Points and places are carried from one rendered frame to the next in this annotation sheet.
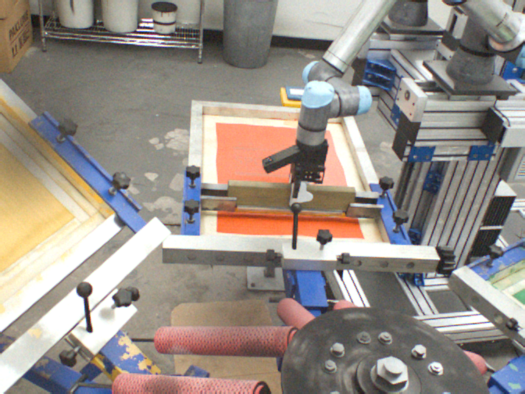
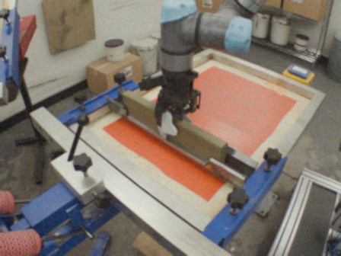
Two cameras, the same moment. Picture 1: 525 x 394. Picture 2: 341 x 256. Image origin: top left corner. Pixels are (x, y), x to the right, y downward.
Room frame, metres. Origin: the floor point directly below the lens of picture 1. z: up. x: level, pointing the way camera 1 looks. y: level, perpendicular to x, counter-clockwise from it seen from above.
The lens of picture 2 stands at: (1.02, -0.53, 1.48)
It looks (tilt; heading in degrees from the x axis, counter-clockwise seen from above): 39 degrees down; 51
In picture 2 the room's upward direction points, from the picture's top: straight up
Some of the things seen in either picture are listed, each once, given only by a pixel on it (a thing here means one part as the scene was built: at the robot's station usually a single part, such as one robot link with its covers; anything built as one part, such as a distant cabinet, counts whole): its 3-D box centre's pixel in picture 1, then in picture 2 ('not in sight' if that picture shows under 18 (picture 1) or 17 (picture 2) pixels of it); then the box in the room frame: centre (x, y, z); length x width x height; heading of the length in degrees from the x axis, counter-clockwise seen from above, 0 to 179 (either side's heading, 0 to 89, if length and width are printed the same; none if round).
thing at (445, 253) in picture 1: (439, 259); not in sight; (1.21, -0.47, 1.02); 0.07 x 0.06 x 0.07; 9
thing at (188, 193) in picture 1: (191, 210); (103, 106); (1.32, 0.19, 0.97); 0.30 x 0.05 x 0.07; 9
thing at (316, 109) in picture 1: (316, 105); (179, 25); (1.39, -0.10, 1.31); 0.09 x 0.08 x 0.11; 122
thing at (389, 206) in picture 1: (387, 220); (249, 196); (1.40, -0.36, 0.97); 0.30 x 0.05 x 0.07; 9
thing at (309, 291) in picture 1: (308, 286); (61, 202); (1.04, -0.13, 1.02); 0.17 x 0.06 x 0.05; 9
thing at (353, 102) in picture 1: (344, 98); (225, 30); (1.46, -0.18, 1.30); 0.11 x 0.11 x 0.08; 32
